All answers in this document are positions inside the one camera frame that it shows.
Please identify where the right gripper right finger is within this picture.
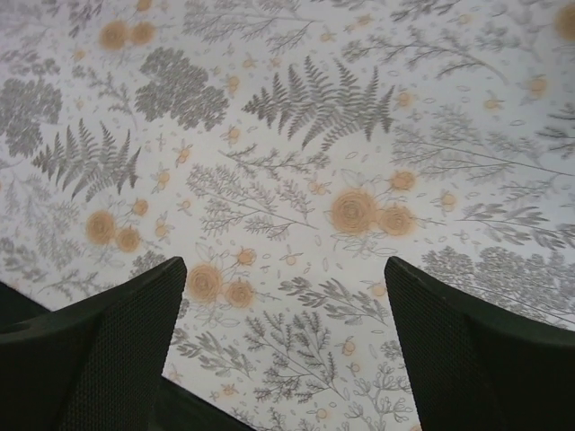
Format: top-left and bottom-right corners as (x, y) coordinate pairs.
(385, 257), (574, 430)

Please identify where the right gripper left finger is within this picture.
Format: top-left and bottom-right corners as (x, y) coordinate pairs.
(1, 257), (187, 430)

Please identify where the floral patterned table mat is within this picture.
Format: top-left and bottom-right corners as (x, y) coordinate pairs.
(1, 1), (574, 430)

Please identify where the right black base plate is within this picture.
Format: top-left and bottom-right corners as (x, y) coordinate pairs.
(1, 283), (252, 431)

